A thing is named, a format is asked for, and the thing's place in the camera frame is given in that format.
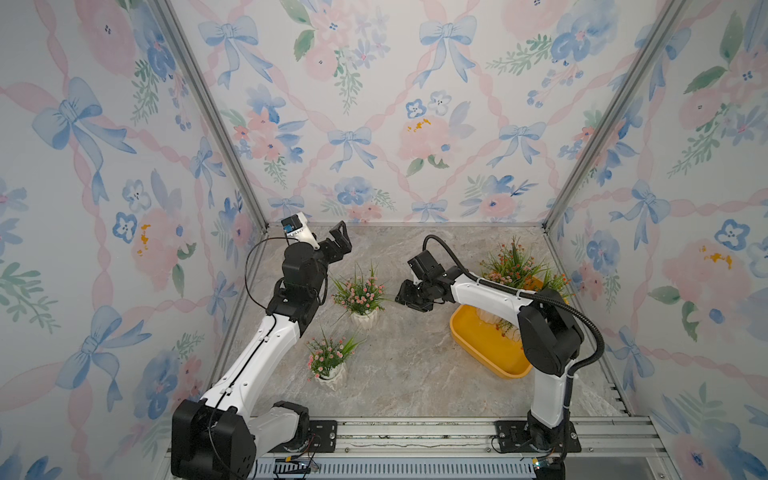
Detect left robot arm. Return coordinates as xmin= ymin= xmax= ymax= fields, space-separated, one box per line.
xmin=170 ymin=214 xmax=352 ymax=479

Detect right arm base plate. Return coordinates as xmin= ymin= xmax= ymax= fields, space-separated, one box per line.
xmin=493 ymin=419 xmax=582 ymax=455

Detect potted plant pink flowers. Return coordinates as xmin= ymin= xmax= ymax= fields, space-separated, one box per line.
xmin=333 ymin=265 xmax=386 ymax=330

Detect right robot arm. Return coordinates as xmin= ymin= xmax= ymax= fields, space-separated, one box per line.
xmin=396 ymin=250 xmax=584 ymax=452

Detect aluminium corner post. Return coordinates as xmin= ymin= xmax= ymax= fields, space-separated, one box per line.
xmin=148 ymin=0 xmax=269 ymax=233
xmin=542 ymin=0 xmax=688 ymax=234

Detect aluminium corner post left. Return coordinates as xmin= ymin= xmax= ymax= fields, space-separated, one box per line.
xmin=148 ymin=0 xmax=269 ymax=233

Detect aluminium corner post right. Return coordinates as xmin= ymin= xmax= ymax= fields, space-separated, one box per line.
xmin=542 ymin=0 xmax=688 ymax=234

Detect potted plant pink front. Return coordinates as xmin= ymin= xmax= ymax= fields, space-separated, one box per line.
xmin=307 ymin=334 xmax=361 ymax=391

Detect yellow storage box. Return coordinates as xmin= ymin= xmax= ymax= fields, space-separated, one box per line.
xmin=449 ymin=277 xmax=568 ymax=380

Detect potted plant orange red flowers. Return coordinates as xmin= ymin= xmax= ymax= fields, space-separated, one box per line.
xmin=541 ymin=269 xmax=570 ymax=297

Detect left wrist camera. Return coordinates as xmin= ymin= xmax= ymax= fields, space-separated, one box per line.
xmin=281 ymin=212 xmax=320 ymax=250

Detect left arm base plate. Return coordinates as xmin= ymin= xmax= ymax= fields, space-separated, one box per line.
xmin=271 ymin=419 xmax=338 ymax=455

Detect aluminium front rail frame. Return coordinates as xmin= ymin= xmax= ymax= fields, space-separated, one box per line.
xmin=158 ymin=415 xmax=682 ymax=480

